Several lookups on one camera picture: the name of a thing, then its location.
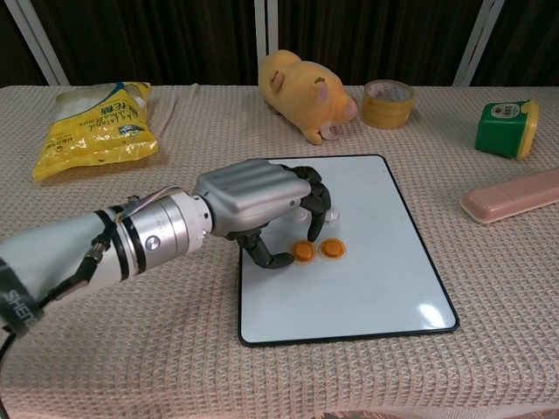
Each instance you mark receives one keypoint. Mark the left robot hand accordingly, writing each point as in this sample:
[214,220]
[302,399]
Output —
[257,196]

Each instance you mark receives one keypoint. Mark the orange round magnet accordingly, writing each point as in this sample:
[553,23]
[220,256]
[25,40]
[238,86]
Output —
[333,249]
[303,251]

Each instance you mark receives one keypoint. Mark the white round magnet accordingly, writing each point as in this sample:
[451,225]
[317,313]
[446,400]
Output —
[333,214]
[300,215]

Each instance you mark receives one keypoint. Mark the yellow plush hamster toy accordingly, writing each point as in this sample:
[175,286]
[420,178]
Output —
[301,91]

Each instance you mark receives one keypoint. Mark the yellowish packing tape roll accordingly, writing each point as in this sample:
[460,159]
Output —
[386,105]

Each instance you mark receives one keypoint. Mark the yellow snack bag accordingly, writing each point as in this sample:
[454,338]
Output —
[94,131]

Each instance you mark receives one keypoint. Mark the pink waffle tablecloth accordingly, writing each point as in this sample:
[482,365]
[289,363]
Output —
[131,349]

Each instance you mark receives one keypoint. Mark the pink oblong case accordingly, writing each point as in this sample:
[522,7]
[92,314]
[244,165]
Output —
[511,196]

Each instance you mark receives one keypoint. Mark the green container yellow lid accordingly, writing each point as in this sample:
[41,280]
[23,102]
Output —
[504,131]

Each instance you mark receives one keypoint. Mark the white magnetic board black frame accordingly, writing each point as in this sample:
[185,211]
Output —
[367,283]

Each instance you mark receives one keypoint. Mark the white metal frame bar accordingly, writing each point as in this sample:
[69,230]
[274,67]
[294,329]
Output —
[266,30]
[476,41]
[37,39]

